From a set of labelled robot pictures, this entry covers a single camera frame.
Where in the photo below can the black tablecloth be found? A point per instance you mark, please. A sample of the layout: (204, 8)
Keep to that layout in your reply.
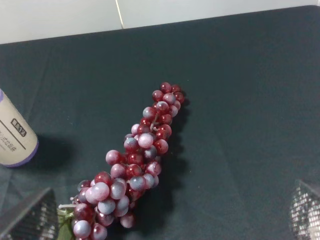
(249, 127)

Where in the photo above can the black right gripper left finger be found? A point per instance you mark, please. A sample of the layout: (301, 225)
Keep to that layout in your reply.
(34, 218)

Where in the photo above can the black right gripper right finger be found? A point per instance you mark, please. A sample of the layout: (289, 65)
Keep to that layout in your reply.
(305, 211)

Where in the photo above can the red artificial grape bunch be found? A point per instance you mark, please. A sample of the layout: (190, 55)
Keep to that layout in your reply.
(110, 197)

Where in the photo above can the white bottle with purple cap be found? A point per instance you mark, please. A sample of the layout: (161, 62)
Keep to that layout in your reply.
(18, 142)

